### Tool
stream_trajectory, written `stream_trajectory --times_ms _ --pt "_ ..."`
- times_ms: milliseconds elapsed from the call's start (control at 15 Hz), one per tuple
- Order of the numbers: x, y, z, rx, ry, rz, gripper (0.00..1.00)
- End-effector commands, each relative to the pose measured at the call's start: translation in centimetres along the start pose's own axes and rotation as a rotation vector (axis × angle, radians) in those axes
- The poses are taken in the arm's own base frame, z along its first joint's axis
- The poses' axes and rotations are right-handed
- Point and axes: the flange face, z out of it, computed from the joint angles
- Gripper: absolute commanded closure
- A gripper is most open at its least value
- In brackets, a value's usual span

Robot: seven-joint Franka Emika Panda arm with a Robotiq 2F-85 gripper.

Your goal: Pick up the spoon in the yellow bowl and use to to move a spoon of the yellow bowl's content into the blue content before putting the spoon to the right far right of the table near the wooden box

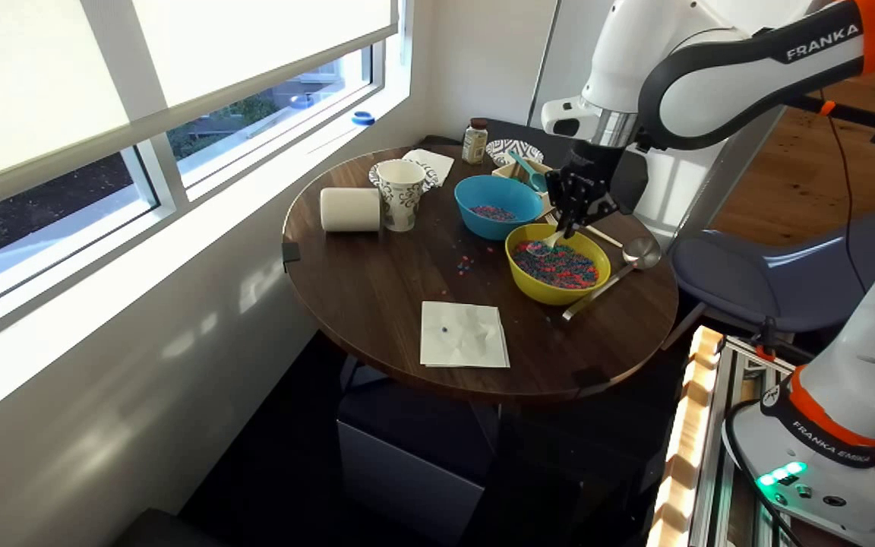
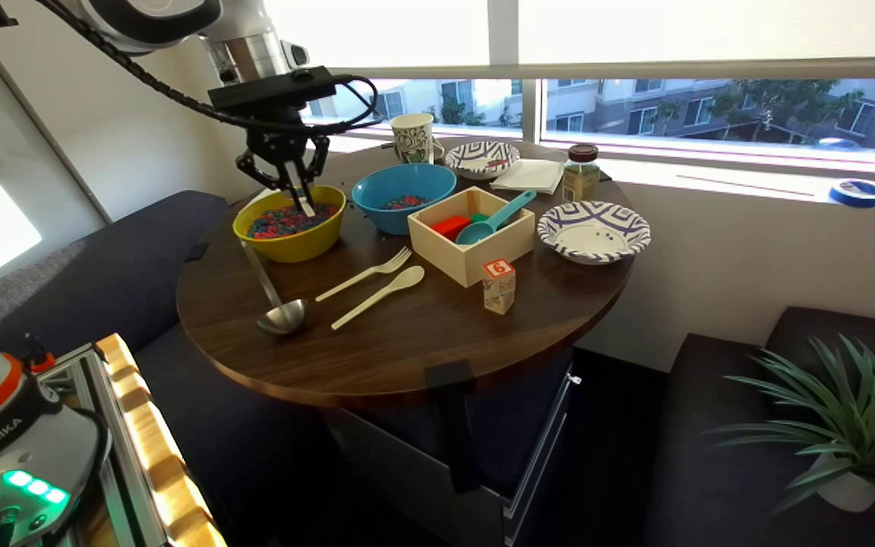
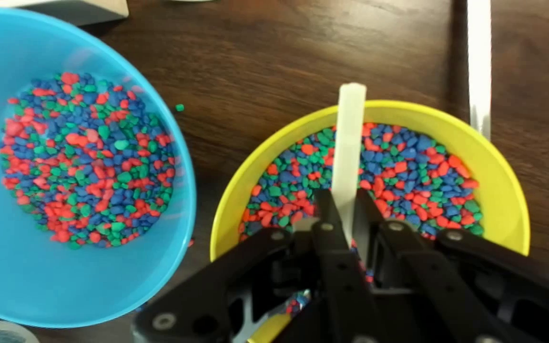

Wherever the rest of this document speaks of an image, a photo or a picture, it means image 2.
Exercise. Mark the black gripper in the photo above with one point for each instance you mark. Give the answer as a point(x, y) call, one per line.
point(286, 125)

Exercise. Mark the cream plastic spoon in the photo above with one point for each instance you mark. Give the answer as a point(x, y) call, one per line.
point(403, 280)

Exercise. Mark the yellow bowl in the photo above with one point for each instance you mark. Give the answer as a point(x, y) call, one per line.
point(297, 248)

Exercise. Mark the blue bowl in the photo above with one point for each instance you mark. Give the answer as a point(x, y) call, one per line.
point(387, 221)

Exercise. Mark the patterned paper bowl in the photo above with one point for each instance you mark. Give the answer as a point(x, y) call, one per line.
point(485, 158)

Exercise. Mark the teal plastic spoon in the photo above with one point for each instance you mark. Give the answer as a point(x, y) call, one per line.
point(477, 231)

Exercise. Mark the open wooden box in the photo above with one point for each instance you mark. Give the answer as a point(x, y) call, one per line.
point(468, 266)

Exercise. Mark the large heap colourful candies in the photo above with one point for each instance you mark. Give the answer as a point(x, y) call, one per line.
point(264, 223)

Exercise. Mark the small heap colourful candies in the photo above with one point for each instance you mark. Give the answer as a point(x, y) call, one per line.
point(404, 201)

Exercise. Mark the patterned paper cup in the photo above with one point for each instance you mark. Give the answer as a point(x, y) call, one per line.
point(411, 142)

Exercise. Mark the cream plastic fork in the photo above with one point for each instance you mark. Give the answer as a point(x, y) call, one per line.
point(362, 278)

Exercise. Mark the metal ladle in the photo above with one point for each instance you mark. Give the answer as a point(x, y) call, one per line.
point(280, 319)

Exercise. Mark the red plastic scoop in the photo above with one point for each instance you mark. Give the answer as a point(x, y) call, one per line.
point(450, 226)

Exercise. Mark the white roller blind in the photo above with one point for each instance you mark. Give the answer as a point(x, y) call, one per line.
point(720, 33)
point(408, 33)

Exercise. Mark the blue grey bench seat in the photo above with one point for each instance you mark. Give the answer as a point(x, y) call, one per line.
point(123, 275)

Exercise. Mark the small wooden block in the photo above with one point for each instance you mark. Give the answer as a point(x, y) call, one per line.
point(500, 294)

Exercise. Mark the glass jar with dark lid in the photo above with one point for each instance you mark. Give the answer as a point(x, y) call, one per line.
point(579, 177)

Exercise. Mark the patterned flat paper plate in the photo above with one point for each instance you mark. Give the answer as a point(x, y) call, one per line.
point(593, 231)

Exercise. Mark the grey cabinet under table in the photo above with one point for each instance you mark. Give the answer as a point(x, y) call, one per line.
point(408, 476)

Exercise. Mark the blue tape roll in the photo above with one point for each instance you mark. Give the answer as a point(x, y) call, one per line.
point(834, 194)

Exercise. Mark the green spiky plant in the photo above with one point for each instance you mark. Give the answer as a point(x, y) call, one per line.
point(851, 415)

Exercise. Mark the white plant pot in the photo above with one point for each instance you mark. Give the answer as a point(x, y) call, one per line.
point(848, 493)

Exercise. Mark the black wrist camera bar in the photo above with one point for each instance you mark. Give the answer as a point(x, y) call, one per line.
point(273, 91)

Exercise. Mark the white window frame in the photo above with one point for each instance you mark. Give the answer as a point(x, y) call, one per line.
point(502, 33)

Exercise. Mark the light wooden rail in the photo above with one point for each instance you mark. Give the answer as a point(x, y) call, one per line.
point(152, 456)

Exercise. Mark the metal robot mount frame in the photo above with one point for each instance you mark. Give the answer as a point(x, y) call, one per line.
point(121, 446)

